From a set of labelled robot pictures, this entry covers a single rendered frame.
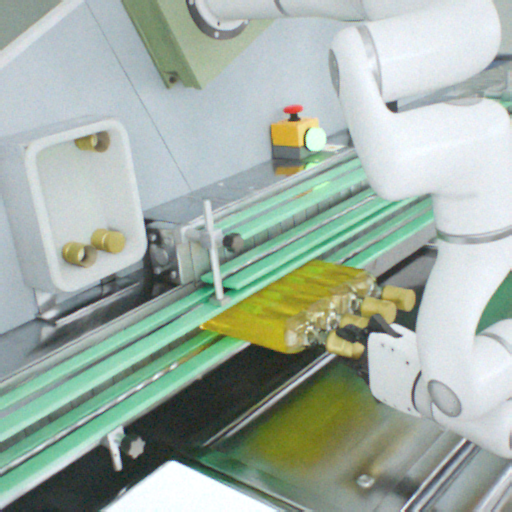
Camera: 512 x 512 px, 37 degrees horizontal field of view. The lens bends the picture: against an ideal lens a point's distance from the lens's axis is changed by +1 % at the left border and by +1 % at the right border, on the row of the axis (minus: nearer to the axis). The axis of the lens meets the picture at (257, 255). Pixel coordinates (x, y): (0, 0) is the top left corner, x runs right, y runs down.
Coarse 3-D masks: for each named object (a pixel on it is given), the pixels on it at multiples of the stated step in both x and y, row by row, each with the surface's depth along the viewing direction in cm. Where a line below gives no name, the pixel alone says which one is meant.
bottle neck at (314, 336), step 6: (306, 330) 111; (312, 330) 111; (318, 330) 111; (324, 330) 110; (330, 330) 110; (306, 336) 111; (312, 336) 111; (318, 336) 110; (324, 336) 109; (306, 342) 111; (312, 342) 111; (318, 342) 110; (324, 342) 109; (324, 348) 110
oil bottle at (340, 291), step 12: (288, 276) 127; (300, 276) 126; (312, 276) 126; (324, 276) 125; (300, 288) 123; (312, 288) 122; (324, 288) 120; (336, 288) 120; (348, 288) 120; (336, 300) 119; (348, 300) 119; (348, 312) 120
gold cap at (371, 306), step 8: (368, 304) 117; (376, 304) 116; (384, 304) 116; (392, 304) 116; (360, 312) 118; (368, 312) 117; (376, 312) 116; (384, 312) 115; (392, 312) 116; (392, 320) 117
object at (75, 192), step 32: (96, 128) 108; (32, 160) 101; (64, 160) 113; (96, 160) 117; (128, 160) 113; (32, 192) 103; (64, 192) 114; (96, 192) 119; (128, 192) 116; (64, 224) 115; (96, 224) 120; (128, 224) 118; (128, 256) 117; (64, 288) 108
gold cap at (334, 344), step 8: (328, 336) 108; (336, 336) 108; (328, 344) 108; (336, 344) 107; (344, 344) 107; (352, 344) 106; (360, 344) 107; (336, 352) 108; (344, 352) 107; (352, 352) 106; (360, 352) 108
